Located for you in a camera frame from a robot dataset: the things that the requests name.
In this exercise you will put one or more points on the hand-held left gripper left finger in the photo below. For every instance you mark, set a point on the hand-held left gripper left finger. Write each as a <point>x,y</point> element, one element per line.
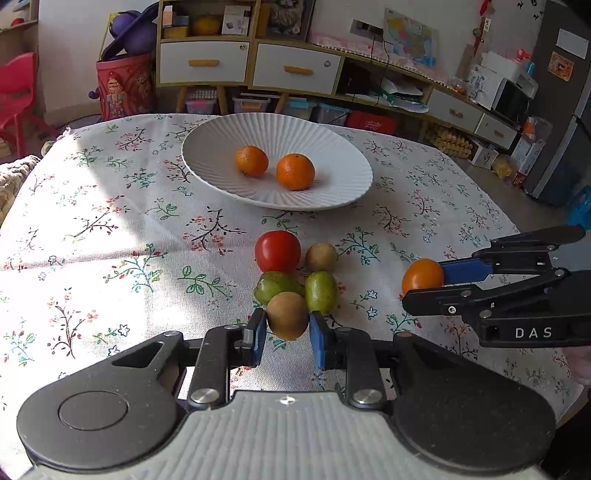
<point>260,339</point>

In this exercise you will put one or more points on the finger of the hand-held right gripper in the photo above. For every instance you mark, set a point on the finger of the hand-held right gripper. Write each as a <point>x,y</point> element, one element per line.
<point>461,271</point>
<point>434,302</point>

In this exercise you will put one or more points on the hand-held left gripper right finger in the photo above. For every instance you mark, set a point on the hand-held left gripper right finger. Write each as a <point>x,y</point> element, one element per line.
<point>317,344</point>

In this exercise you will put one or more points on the orange persimmon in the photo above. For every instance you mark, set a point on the orange persimmon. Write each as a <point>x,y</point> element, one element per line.
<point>420,279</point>

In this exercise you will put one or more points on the brown round fruit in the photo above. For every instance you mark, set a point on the brown round fruit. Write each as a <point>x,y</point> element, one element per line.
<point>287,316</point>

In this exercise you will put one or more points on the green oval fruit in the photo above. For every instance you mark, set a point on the green oval fruit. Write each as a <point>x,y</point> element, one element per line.
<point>321,291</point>

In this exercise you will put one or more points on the green pear-shaped fruit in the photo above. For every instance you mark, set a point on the green pear-shaped fruit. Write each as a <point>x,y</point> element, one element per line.
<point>274,286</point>

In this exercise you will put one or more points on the yellow-brown round fruit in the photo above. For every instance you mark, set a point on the yellow-brown round fruit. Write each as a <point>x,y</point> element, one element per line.
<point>322,257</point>

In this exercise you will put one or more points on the red tomato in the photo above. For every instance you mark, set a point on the red tomato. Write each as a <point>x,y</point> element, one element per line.
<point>277,250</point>

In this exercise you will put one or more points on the yellow toy bunch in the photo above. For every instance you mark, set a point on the yellow toy bunch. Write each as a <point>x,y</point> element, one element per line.
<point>448,141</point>

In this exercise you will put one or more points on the orange mandarin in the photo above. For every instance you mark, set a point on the orange mandarin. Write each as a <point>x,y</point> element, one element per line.
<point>295,171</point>
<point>251,161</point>

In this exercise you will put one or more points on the red storage box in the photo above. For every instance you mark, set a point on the red storage box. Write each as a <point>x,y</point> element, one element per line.
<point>371,122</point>

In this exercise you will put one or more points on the black microwave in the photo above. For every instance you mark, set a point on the black microwave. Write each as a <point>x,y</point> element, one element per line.
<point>510,99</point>

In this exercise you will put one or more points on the grey refrigerator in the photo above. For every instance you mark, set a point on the grey refrigerator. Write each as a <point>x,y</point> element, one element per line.
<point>563,120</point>

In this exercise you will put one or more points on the white ribbed plate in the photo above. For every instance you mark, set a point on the white ribbed plate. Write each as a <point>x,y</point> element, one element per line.
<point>323,152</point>

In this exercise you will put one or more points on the white printed box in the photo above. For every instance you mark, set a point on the white printed box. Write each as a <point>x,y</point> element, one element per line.
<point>485,85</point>

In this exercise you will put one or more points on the floral tablecloth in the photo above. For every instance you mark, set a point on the floral tablecloth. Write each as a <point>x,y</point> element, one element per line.
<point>115,207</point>

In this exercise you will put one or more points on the blue lidded storage box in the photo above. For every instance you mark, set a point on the blue lidded storage box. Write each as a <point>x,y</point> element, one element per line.
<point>331,114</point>

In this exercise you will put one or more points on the orange picture magnet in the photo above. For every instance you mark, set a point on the orange picture magnet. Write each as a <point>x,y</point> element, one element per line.
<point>561,66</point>

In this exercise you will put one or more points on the clear storage box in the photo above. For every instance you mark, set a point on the clear storage box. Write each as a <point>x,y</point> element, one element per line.
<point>299,109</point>
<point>202,101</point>
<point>251,104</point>

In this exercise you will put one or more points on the map poster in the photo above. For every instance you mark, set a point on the map poster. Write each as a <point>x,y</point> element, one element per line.
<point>411,37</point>

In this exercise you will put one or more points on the white paper note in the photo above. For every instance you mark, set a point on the white paper note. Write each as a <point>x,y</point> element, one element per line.
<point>571,44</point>

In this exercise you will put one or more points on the wooden cabinet with white drawers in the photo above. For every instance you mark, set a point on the wooden cabinet with white drawers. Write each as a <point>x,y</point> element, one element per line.
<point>295,69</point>

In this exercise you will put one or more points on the red printed storage bin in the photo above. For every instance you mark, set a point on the red printed storage bin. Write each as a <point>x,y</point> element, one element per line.
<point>124,87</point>

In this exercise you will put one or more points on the furry plush toy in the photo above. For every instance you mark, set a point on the furry plush toy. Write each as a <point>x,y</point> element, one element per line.
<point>291,16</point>

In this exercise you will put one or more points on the orange round ornament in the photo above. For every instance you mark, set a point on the orange round ornament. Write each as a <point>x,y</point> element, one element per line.
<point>206,26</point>

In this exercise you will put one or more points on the small white box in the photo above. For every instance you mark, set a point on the small white box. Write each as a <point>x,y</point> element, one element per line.
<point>236,20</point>

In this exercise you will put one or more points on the purple toy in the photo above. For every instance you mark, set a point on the purple toy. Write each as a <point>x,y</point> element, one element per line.
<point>138,32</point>

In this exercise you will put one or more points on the red plastic chair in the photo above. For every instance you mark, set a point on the red plastic chair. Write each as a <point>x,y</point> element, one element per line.
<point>21,92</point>

